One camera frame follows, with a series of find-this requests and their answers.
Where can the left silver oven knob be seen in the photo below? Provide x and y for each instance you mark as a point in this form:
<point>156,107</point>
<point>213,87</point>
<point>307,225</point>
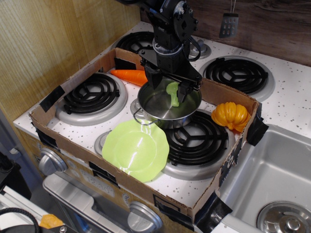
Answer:
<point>51,162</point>

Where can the hanging grey slotted spatula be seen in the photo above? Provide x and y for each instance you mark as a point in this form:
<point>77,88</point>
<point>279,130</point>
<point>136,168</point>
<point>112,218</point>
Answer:
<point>229,24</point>

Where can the light green plastic plate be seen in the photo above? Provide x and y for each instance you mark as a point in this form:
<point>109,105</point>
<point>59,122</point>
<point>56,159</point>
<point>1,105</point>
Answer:
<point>139,150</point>

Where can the silver sink drain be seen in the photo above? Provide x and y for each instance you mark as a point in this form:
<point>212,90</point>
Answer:
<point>284,217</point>

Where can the back left stove burner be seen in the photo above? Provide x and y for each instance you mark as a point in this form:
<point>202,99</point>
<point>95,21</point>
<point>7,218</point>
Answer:
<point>134,42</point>

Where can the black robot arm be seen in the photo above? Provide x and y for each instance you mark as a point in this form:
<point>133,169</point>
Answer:
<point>173,25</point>

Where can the orange yellow cloth scrap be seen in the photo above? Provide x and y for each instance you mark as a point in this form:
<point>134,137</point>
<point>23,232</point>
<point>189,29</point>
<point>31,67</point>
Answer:
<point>50,221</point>

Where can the right silver oven knob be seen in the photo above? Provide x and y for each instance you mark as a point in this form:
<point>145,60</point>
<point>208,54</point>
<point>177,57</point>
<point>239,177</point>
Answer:
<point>142,219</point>

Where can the silver oven door handle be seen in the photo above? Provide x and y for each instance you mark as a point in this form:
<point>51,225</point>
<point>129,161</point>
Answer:
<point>86,210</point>

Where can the green toy broccoli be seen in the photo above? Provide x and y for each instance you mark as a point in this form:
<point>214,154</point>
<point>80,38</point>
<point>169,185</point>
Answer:
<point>171,90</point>

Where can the silver top stove knob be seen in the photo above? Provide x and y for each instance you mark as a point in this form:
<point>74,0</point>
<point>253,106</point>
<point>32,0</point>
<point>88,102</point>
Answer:
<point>203,48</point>

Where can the front right stove burner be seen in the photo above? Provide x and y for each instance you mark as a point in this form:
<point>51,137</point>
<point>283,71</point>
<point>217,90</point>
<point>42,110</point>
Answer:
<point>198,149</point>

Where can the silver front stove knob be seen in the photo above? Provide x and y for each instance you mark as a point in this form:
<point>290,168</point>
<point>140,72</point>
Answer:
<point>99,143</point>

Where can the silver centre stove knob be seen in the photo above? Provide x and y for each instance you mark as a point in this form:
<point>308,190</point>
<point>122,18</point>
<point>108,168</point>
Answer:
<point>136,110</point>

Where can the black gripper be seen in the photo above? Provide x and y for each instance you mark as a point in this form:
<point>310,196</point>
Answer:
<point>175,67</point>

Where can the back right stove burner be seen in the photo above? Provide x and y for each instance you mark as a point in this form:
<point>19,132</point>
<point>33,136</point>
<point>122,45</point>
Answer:
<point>244,74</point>

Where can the silver stove knob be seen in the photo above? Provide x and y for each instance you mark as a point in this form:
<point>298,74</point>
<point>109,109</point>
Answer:
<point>99,143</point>
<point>136,110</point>
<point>203,48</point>

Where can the stainless steel pot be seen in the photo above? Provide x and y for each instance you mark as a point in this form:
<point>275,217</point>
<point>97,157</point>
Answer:
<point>157,109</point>

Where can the grey toy sink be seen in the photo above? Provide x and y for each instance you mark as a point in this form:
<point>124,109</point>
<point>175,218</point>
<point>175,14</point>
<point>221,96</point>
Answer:
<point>278,168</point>

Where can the stove burner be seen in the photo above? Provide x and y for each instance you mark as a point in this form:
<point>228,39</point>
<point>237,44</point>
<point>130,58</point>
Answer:
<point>198,149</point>
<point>96,100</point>
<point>134,42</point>
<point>244,74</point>

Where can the brown cardboard fence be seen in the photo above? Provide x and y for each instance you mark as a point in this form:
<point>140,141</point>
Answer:
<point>212,92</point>

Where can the front left stove burner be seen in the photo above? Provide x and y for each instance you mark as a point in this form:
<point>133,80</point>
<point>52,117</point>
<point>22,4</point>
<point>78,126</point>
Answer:
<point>96,100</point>

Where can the orange toy carrot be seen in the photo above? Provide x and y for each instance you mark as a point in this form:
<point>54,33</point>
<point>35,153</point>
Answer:
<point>136,77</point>

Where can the silver oven knob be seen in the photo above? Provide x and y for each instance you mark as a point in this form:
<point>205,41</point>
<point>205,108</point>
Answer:
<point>142,219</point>
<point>51,162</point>

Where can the orange toy pumpkin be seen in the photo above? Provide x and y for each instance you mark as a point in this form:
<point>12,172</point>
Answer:
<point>231,115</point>

